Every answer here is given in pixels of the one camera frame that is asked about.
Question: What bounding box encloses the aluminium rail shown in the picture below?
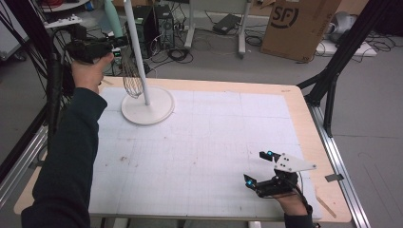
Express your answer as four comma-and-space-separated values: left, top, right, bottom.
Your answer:
308, 104, 373, 228
0, 123, 54, 210

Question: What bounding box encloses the person's right hand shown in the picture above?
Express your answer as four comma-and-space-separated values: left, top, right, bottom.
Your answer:
271, 190, 309, 217

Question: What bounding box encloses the metal whisk with green handle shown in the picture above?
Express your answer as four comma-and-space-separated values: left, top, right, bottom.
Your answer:
104, 0, 146, 100

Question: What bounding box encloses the black computer tower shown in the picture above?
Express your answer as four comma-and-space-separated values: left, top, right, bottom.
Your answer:
154, 4, 176, 50
132, 5, 160, 60

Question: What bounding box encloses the white round table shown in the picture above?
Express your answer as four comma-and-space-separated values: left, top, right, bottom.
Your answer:
40, 0, 90, 13

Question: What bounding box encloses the white floor board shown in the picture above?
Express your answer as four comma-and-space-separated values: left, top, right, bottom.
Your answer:
315, 39, 378, 58

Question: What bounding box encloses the white stand with round base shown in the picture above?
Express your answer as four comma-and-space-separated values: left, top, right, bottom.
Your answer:
121, 0, 176, 125

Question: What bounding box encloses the grey rounded object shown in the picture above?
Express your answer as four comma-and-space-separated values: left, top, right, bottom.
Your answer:
325, 11, 358, 44

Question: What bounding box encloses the person's left hand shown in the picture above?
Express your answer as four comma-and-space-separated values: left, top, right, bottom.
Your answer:
70, 51, 115, 95

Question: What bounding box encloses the white stand leg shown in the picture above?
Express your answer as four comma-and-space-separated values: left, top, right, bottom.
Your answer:
183, 0, 197, 50
237, 0, 254, 60

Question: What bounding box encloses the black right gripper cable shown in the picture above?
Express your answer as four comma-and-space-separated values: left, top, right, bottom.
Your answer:
284, 179, 314, 217

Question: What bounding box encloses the power supply with green display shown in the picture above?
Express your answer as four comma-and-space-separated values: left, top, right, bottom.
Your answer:
112, 47, 124, 65

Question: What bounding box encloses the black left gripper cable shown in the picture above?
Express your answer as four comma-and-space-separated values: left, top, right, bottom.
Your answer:
47, 27, 77, 151

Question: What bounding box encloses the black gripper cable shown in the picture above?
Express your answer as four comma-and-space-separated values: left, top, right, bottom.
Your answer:
284, 179, 314, 217
47, 27, 77, 151

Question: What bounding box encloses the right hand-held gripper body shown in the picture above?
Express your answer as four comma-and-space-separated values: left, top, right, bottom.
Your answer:
254, 153, 318, 200

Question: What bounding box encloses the brown cardboard box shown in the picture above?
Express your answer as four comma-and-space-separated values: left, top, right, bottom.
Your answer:
259, 0, 344, 63

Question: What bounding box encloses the white grid mat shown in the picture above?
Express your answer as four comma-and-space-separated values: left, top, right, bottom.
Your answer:
88, 86, 323, 221

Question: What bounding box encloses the thin wooden strip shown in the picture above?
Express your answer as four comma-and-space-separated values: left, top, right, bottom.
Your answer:
316, 196, 337, 219

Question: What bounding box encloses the black flat device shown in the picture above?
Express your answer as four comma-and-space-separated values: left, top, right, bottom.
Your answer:
211, 13, 242, 35

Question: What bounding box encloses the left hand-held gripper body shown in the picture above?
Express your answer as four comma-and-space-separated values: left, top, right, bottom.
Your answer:
44, 14, 115, 65

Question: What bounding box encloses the coiled black cable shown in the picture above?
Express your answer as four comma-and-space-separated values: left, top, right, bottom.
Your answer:
166, 47, 195, 65
244, 33, 264, 48

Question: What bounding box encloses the black metal frame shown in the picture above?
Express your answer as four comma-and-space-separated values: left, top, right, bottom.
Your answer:
297, 0, 393, 139
0, 0, 90, 127

